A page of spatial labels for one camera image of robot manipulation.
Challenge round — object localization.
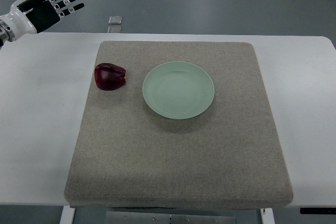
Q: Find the white table leg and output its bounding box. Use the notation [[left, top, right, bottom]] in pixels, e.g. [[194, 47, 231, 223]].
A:
[[260, 208, 275, 224], [59, 206, 76, 224]]

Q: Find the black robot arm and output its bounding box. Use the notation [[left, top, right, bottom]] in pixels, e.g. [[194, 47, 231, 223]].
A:
[[0, 20, 15, 48]]

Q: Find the black table control panel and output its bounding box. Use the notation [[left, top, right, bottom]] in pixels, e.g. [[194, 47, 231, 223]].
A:
[[300, 208, 336, 215]]

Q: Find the green plate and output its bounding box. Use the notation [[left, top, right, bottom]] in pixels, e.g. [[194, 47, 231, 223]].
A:
[[142, 61, 215, 120]]

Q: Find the metal table base plate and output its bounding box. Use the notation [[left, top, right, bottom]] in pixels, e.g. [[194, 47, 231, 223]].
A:
[[104, 211, 237, 224]]

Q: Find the red apple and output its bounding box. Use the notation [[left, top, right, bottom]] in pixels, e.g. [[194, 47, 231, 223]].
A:
[[94, 63, 127, 91]]

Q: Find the floor outlet plate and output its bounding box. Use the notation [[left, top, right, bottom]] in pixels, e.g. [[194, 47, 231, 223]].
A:
[[108, 26, 122, 33], [108, 16, 122, 25]]

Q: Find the lower floor outlet plate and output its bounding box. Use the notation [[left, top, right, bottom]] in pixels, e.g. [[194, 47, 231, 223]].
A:
[[108, 26, 122, 33]]

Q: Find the beige fabric mat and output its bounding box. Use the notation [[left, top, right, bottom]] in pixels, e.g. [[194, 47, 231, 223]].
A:
[[65, 41, 293, 210]]

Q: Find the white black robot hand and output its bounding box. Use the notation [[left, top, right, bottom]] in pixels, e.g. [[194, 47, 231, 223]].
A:
[[1, 0, 85, 41]]

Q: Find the white left table leg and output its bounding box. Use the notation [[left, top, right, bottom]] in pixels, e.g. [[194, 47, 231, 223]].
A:
[[59, 206, 76, 224]]

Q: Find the white right table leg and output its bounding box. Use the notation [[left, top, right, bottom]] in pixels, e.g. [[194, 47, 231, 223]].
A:
[[260, 208, 275, 224]]

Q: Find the upper floor outlet plate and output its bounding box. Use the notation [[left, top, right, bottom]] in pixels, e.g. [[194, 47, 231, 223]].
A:
[[108, 16, 122, 25]]

